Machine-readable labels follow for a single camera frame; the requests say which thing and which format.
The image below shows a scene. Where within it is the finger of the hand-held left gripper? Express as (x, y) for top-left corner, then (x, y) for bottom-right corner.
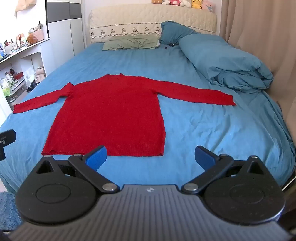
(0, 129), (16, 147)

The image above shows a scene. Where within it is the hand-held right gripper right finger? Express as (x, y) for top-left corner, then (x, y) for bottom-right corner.
(181, 146), (266, 194)

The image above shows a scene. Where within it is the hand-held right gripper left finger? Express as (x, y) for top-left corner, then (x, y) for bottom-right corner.
(35, 146), (120, 193)

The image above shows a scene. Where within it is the red knit sweater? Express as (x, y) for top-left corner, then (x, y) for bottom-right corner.
(13, 73), (237, 157)

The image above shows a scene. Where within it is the white bag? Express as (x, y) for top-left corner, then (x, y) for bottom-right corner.
(34, 66), (46, 84)

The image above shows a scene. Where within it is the white shelf desk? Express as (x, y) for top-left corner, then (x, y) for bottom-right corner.
(0, 38), (50, 121)

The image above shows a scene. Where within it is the blue fluffy rug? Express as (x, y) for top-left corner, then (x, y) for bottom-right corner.
(0, 191), (22, 230)

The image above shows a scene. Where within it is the blue duvet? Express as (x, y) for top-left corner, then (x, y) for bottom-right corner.
(179, 34), (274, 93)

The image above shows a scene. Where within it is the woven basket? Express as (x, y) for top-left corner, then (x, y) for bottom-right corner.
(31, 29), (45, 42)

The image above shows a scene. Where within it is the green pillow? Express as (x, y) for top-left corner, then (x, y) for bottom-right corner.
(102, 35), (159, 51)

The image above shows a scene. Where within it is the white wardrobe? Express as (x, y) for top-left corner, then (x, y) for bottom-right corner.
(45, 0), (85, 76)

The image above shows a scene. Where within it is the beige curtain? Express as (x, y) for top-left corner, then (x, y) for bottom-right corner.
(219, 0), (296, 149)

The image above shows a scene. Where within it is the blue pillow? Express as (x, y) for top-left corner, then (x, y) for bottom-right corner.
(159, 21), (199, 45)

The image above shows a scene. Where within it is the cream quilted headboard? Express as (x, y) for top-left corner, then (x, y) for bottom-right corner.
(90, 3), (218, 44)

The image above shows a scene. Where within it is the row of plush toys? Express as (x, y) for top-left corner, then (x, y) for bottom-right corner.
(151, 0), (215, 12)

